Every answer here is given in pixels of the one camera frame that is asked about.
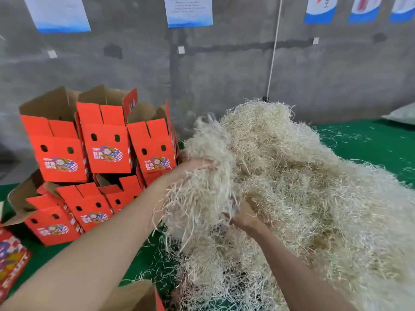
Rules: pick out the person's left hand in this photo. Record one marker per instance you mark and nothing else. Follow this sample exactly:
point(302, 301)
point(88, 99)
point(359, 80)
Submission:
point(185, 175)

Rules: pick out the person's right hand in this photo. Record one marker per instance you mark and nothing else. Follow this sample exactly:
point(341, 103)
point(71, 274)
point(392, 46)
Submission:
point(248, 222)

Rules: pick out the red cardboard box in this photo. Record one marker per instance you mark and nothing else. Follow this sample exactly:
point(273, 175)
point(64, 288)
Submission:
point(133, 298)
point(148, 178)
point(48, 223)
point(58, 158)
point(154, 155)
point(123, 197)
point(87, 210)
point(107, 149)

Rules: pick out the pile of wood wool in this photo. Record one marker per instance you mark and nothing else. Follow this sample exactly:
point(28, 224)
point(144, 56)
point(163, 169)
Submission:
point(324, 204)

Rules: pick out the group of red boxes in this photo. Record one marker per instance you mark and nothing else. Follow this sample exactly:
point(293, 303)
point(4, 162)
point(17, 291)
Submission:
point(11, 259)

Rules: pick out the person's left forearm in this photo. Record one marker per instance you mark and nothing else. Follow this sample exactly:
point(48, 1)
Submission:
point(84, 268)

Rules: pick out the person's right forearm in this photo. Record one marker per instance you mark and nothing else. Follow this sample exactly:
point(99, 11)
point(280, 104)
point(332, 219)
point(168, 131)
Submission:
point(298, 275)

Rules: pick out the white pole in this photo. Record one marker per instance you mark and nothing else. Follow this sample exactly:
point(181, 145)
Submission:
point(274, 48)

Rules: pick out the white sack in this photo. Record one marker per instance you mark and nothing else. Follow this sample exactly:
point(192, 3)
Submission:
point(402, 114)

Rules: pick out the narrow white blue banner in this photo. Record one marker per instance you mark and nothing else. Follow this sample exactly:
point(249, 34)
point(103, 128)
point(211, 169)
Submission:
point(365, 8)
point(403, 8)
point(321, 9)

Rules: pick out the white blue wall poster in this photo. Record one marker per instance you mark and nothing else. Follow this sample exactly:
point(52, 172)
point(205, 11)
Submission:
point(188, 11)
point(57, 13)

